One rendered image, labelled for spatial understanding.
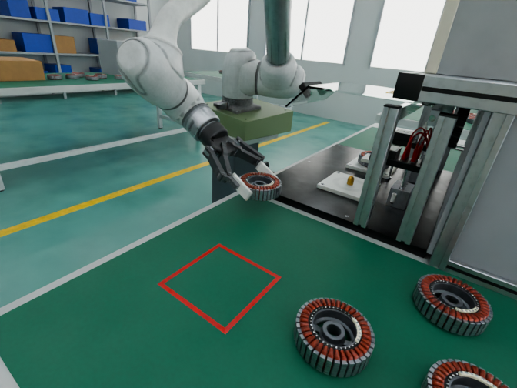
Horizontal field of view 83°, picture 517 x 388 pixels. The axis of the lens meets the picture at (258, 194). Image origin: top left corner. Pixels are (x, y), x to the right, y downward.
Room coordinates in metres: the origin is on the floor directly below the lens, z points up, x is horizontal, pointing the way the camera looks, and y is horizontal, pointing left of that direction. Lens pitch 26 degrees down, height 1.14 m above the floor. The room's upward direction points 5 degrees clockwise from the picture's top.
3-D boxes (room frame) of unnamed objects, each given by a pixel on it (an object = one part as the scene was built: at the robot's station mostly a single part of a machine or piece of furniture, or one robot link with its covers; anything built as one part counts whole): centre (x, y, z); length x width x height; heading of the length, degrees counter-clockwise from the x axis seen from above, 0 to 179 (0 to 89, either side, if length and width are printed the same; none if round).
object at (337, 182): (0.83, -0.28, 0.78); 0.15 x 0.15 x 0.01; 56
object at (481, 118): (0.79, -0.56, 0.92); 0.66 x 0.01 x 0.30; 146
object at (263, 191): (0.69, 0.00, 0.82); 0.11 x 0.11 x 0.04
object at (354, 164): (1.04, -0.41, 0.78); 0.15 x 0.15 x 0.01; 56
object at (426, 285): (0.38, -0.35, 0.77); 0.11 x 0.11 x 0.04
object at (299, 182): (0.93, -0.36, 0.76); 0.64 x 0.47 x 0.02; 146
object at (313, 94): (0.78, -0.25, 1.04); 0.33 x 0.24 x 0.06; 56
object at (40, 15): (5.74, 3.98, 1.37); 0.42 x 0.36 x 0.18; 59
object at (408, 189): (0.75, -0.40, 0.80); 0.07 x 0.05 x 0.06; 146
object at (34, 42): (5.54, 4.11, 0.92); 0.42 x 0.42 x 0.29; 57
